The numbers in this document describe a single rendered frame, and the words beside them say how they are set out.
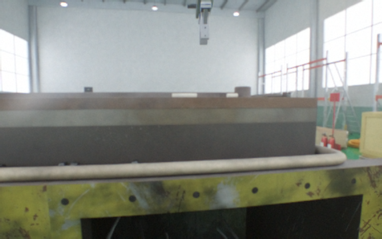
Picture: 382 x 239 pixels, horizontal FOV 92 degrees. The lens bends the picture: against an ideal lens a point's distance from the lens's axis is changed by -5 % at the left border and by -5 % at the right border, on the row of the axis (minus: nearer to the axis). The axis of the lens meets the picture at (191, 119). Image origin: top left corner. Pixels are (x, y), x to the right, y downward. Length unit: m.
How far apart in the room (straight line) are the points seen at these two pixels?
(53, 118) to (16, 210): 0.16
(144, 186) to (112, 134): 0.12
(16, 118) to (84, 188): 0.19
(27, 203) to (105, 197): 0.12
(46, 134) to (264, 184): 0.40
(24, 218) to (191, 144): 0.29
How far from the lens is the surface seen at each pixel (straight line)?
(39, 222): 0.40
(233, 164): 0.35
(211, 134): 0.39
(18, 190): 0.39
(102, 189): 0.34
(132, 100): 0.38
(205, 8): 0.65
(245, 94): 0.48
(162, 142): 0.38
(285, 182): 0.39
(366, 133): 5.69
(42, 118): 0.43
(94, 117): 0.40
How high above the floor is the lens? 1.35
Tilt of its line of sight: 5 degrees down
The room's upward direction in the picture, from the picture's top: straight up
